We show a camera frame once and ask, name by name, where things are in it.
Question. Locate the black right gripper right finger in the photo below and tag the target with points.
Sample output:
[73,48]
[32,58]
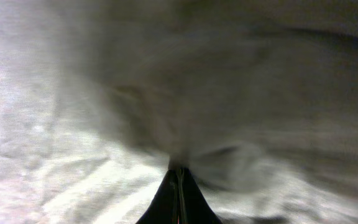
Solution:
[194,209]

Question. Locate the grey shorts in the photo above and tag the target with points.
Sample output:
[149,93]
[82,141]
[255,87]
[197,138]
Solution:
[99,99]

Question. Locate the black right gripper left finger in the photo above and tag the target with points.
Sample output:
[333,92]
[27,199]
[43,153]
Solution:
[163,208]

